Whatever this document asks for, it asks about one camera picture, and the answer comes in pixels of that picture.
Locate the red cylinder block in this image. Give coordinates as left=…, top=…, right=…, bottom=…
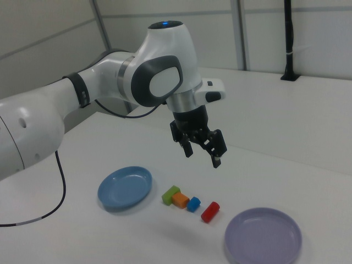
left=200, top=201, right=221, bottom=223

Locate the orange rectangular block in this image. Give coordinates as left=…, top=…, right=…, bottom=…
left=172, top=192, right=191, bottom=211

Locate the blue small block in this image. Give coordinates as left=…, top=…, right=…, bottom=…
left=186, top=196, right=202, bottom=213

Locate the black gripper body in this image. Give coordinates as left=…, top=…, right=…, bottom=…
left=170, top=105, right=212, bottom=138

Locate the blue round plate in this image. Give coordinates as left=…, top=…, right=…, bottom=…
left=97, top=166, right=153, bottom=212

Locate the black pole with base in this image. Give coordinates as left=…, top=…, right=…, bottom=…
left=280, top=0, right=300, bottom=82

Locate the green rectangular block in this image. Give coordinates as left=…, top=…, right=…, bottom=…
left=161, top=185, right=181, bottom=206

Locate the purple round plate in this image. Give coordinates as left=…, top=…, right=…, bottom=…
left=224, top=207, right=303, bottom=264

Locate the black hanging arm cable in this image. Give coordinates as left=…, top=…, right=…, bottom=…
left=0, top=98, right=167, bottom=228

